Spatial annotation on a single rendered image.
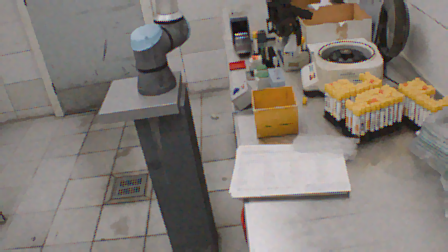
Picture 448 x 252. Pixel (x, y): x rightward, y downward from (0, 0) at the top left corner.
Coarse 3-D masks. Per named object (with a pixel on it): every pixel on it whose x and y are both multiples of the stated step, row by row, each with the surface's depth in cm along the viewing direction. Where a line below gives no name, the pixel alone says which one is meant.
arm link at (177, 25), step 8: (160, 0) 154; (168, 0) 154; (176, 0) 157; (160, 8) 156; (168, 8) 156; (176, 8) 158; (160, 16) 157; (168, 16) 157; (176, 16) 158; (184, 16) 166; (160, 24) 158; (168, 24) 157; (176, 24) 158; (184, 24) 163; (176, 32) 160; (184, 32) 163; (176, 40) 160; (184, 40) 166
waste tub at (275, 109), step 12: (252, 96) 134; (264, 96) 139; (276, 96) 139; (288, 96) 139; (264, 108) 127; (276, 108) 126; (288, 108) 126; (264, 120) 129; (276, 120) 129; (288, 120) 129; (264, 132) 131; (276, 132) 131; (288, 132) 131
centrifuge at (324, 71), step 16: (320, 48) 154; (336, 48) 157; (352, 48) 156; (368, 48) 150; (320, 64) 144; (336, 64) 142; (352, 64) 140; (368, 64) 140; (384, 64) 143; (304, 80) 153; (320, 80) 146; (336, 80) 142; (352, 80) 142
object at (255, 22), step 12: (228, 0) 191; (240, 0) 191; (252, 0) 191; (264, 0) 191; (228, 12) 194; (240, 12) 194; (252, 12) 194; (264, 12) 194; (240, 24) 217; (252, 24) 197; (264, 24) 197; (252, 36) 200; (264, 36) 198; (276, 36) 201
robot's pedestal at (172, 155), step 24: (144, 120) 160; (168, 120) 160; (192, 120) 179; (144, 144) 166; (168, 144) 166; (192, 144) 167; (168, 168) 172; (192, 168) 172; (168, 192) 178; (192, 192) 179; (168, 216) 186; (192, 216) 186; (192, 240) 194; (216, 240) 210
